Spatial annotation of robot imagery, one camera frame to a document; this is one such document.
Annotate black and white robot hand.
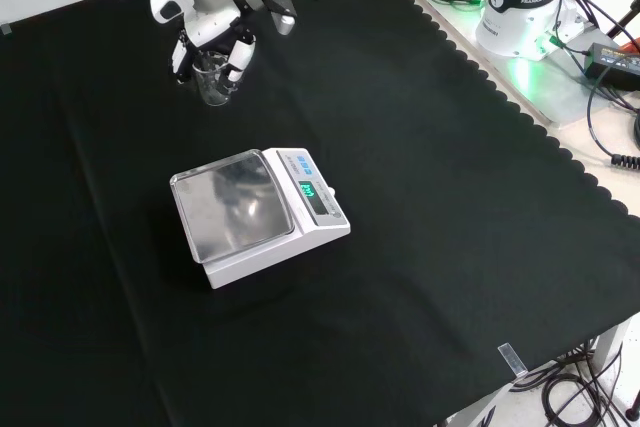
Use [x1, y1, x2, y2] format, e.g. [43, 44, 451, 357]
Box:
[149, 0, 259, 86]

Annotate small clear glass beaker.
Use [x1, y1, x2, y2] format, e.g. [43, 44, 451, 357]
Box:
[191, 50, 237, 108]

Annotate white electronic balance steel pan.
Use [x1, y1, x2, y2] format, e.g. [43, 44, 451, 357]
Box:
[169, 147, 353, 291]

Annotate black scalloped bench cloth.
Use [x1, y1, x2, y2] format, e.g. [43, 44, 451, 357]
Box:
[0, 0, 640, 427]

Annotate pale metal base board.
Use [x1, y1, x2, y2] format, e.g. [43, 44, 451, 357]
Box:
[414, 0, 624, 129]

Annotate black power adapter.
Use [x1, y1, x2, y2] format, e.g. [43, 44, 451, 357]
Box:
[583, 41, 640, 92]

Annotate black and orange tripod leg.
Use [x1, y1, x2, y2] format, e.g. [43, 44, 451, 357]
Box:
[606, 0, 640, 56]

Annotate grey table leg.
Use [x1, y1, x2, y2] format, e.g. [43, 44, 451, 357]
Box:
[591, 317, 635, 401]

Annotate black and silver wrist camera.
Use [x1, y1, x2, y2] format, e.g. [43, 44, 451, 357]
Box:
[263, 0, 300, 37]

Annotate black thin cable loop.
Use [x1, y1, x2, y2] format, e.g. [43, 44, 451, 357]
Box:
[585, 80, 640, 159]

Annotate black coiled cable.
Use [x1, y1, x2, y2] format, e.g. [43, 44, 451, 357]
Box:
[610, 152, 640, 171]

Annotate black floor cables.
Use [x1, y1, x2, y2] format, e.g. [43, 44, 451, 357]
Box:
[469, 339, 640, 427]

